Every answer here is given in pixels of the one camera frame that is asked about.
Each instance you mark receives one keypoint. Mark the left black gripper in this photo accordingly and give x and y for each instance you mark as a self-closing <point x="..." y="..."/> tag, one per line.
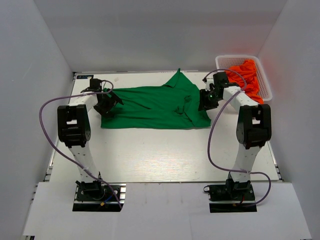
<point x="113" y="100"/>

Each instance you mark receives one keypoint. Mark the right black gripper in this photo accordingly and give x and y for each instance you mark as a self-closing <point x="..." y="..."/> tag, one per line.
<point x="204" y="103"/>

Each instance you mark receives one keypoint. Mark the green t shirt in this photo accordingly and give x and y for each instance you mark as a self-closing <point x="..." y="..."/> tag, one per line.
<point x="171" y="106"/>

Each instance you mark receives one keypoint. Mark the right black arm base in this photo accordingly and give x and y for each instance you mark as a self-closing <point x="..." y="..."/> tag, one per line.
<point x="221" y="201"/>

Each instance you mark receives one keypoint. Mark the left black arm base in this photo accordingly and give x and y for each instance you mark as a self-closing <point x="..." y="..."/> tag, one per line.
<point x="98" y="197"/>

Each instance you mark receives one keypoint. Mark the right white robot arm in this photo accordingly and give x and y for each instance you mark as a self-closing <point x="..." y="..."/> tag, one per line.
<point x="253" y="129"/>

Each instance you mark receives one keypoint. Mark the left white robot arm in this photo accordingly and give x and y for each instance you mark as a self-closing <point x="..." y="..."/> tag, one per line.
<point x="74" y="128"/>

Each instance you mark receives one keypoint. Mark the white plastic basket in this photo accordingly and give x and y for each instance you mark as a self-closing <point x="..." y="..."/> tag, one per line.
<point x="227" y="61"/>

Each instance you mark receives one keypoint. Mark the orange t shirt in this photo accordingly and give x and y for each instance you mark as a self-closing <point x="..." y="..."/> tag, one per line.
<point x="248" y="71"/>

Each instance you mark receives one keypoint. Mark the blue table label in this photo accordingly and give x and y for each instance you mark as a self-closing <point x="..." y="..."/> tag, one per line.
<point x="86" y="76"/>

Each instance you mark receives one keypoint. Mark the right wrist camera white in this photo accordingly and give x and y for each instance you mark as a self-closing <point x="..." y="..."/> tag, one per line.
<point x="209" y="84"/>

